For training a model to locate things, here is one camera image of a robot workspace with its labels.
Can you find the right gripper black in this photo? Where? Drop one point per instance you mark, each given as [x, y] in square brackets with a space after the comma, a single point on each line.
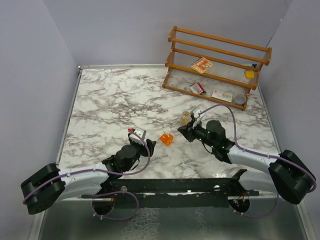
[188, 131]

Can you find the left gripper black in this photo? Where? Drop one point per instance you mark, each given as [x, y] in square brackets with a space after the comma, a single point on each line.
[144, 149]

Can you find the clear pill bottle gold lid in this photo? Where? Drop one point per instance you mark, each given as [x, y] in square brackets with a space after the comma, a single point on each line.
[184, 120]

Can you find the orange pill organizer box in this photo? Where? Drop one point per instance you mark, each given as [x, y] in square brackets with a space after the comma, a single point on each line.
[166, 138]

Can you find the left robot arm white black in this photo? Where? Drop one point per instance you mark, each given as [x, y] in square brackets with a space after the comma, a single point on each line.
[51, 184]

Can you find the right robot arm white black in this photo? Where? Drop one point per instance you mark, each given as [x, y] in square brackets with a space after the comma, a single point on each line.
[283, 173]

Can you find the red white torn packet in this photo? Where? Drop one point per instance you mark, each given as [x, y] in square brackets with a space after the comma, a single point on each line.
[197, 88]

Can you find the white red medicine box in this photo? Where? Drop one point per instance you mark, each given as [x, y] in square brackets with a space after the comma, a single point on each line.
[221, 95]

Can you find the clear round jar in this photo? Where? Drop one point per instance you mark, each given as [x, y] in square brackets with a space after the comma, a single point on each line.
[239, 99]

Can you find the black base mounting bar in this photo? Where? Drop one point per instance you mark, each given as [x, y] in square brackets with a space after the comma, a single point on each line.
[171, 193]

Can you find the orange spiral notebook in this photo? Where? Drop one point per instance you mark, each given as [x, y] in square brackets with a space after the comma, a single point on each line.
[201, 65]

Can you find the wooden three-tier shelf rack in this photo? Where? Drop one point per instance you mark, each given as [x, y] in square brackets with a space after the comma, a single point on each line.
[230, 59]

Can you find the yellow small container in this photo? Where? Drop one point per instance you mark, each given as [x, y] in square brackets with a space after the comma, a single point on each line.
[249, 74]

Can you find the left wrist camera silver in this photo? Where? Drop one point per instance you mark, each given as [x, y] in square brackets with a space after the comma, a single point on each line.
[137, 133]

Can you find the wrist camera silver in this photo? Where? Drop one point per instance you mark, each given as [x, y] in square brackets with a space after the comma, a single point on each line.
[137, 133]
[196, 116]

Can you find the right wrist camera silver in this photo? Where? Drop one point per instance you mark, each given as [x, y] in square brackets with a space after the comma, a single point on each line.
[196, 116]

